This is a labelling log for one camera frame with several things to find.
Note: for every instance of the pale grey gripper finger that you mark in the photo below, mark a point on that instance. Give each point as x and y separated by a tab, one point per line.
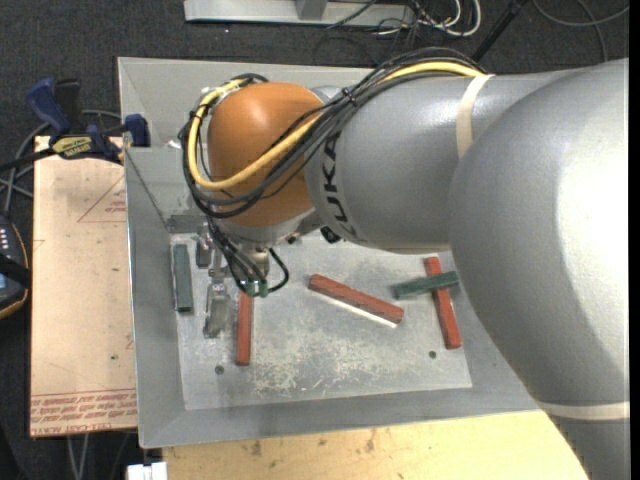
218	313
203	254

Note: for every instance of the black cylinder on white bracket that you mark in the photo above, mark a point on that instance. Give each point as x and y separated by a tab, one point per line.
293	238

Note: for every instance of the grey metal bin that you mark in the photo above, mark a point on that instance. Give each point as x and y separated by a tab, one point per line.
310	368

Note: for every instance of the dark green flat block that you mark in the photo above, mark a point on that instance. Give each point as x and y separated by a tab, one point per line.
183	278
425	285

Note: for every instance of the brown cardboard board red print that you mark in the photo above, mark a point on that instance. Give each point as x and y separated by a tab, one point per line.
80	288

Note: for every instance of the red-brown flat block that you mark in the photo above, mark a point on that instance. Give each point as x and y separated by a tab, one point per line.
244	330
356	298
446	313

